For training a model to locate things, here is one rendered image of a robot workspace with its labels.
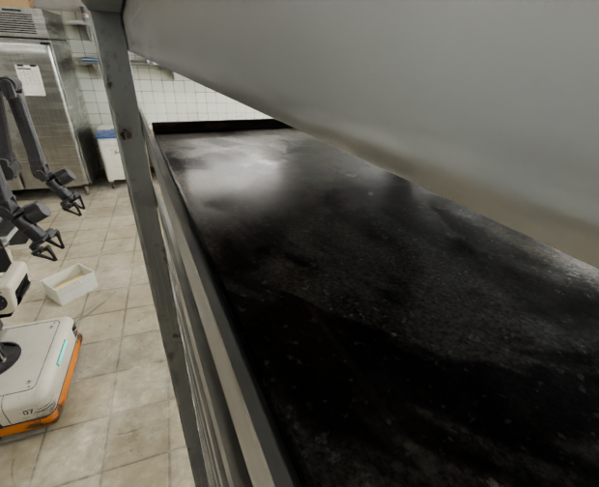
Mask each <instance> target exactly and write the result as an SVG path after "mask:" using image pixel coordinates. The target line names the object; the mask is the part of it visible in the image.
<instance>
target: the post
mask: <svg viewBox="0 0 599 487"><path fill-rule="evenodd" d="M87 12H88V16H89V20H90V24H91V28H92V33H93V37H94V42H95V46H96V50H97V54H98V58H99V63H100V70H101V75H102V79H103V84H104V88H105V92H106V96H107V100H108V105H109V109H110V113H111V118H112V122H113V127H114V130H115V134H116V139H117V143H118V148H119V152H120V156H121V161H122V164H123V169H124V173H125V177H126V182H127V186H128V194H129V199H130V203H131V206H132V211H133V215H134V220H135V224H136V228H137V233H138V237H139V241H140V245H141V249H142V254H143V258H144V263H145V267H146V271H147V275H148V279H149V284H150V288H151V292H152V297H153V301H154V306H155V310H156V314H157V321H158V326H159V330H160V334H161V339H162V343H163V348H164V352H165V355H166V360H167V364H168V369H169V373H170V377H171V382H172V386H173V390H174V394H175V398H176V403H177V407H178V412H179V416H180V420H181V424H182V428H183V433H184V437H185V445H186V449H187V454H188V458H189V462H190V466H191V470H192V475H193V479H194V483H195V487H209V481H208V477H207V471H206V466H205V461H204V455H203V450H202V445H201V440H200V435H199V429H198V424H197V418H196V413H195V409H194V403H193V398H192V392H191V387H190V382H189V377H188V372H187V366H186V361H185V351H184V346H183V340H182V336H181V331H180V325H179V320H178V314H177V309H176V304H175V299H174V294H173V288H172V283H171V278H170V272H169V268H168V262H167V257H166V252H165V246H164V241H163V236H162V231H161V226H160V220H159V215H158V209H157V200H156V195H155V190H154V184H153V179H152V174H151V168H150V163H149V158H148V153H147V148H146V142H145V137H144V131H143V127H142V122H141V116H140V111H139V105H138V100H137V96H136V90H135V85H134V79H133V74H132V69H131V63H130V59H129V53H128V44H127V38H126V33H125V27H124V22H123V18H122V12H120V13H113V12H103V11H91V10H88V9H87Z"/></svg>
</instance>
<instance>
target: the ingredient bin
mask: <svg viewBox="0 0 599 487"><path fill-rule="evenodd" d="M95 139H96V140H97V141H98V145H99V149H100V155H101V159H102V163H103V166H104V170H105V174H106V178H107V180H108V182H110V183H111V186H112V188H114V180H123V179H125V178H126V177H125V173H124V169H123V164H122V161H121V156H120V152H119V148H118V143H117V139H116V134H115V130H114V127H113V125H99V126H98V128H97V131H96V134H95Z"/></svg>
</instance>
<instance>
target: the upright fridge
mask: <svg viewBox="0 0 599 487"><path fill-rule="evenodd" d="M14 65H26V66H30V65H36V66H38V67H39V70H40V74H41V77H42V81H43V87H44V90H45V94H46V96H25V100H26V104H27V107H28V110H29V113H30V116H31V119H32V122H33V125H34V128H35V131H36V134H37V136H38V139H39V142H40V144H41V147H42V150H43V154H44V156H45V158H46V161H47V162H48V164H49V167H50V170H51V172H52V173H54V172H55V171H58V170H60V169H62V168H64V167H67V168H69V169H70V171H72V172H73V174H74V175H75V177H76V179H75V180H74V181H72V182H70V183H68V184H67V185H64V186H65V187H67V186H84V189H85V191H86V192H87V193H86V194H87V195H89V194H90V192H89V188H88V186H91V185H92V183H93V181H94V179H98V177H97V175H98V173H99V171H100V161H99V158H98V154H97V150H96V146H95V142H94V138H93V135H92V132H91V128H90V124H89V120H88V116H87V113H86V109H85V105H84V101H83V98H82V95H81V91H80V87H79V83H78V79H77V75H76V72H75V68H74V64H73V60H72V57H71V51H70V47H69V43H68V42H67V36H66V32H65V28H64V25H63V21H62V17H61V15H60V14H55V13H52V12H49V11H46V10H42V9H34V8H21V7H9V6H0V76H1V77H2V76H15V77H17V78H18V76H17V73H16V69H15V66H14ZM3 100H4V105H5V110H6V116H7V121H8V126H9V132H10V137H11V141H12V146H13V151H14V154H15V158H16V160H17V161H19V162H20V164H21V165H22V171H21V172H20V173H19V174H18V175H17V178H14V180H13V181H11V180H9V181H7V183H8V185H9V187H10V188H11V190H23V189H38V188H49V187H48V186H47V185H46V184H45V183H46V182H43V183H42V182H41V181H40V180H39V179H36V178H35V177H34V176H33V175H32V172H31V169H30V164H29V161H28V157H27V153H26V150H25V147H24V145H23V142H22V139H21V136H20V134H19V131H18V128H17V125H16V123H15V120H14V115H13V112H12V110H11V108H10V106H9V103H8V101H7V100H6V98H5V97H4V95H3Z"/></svg>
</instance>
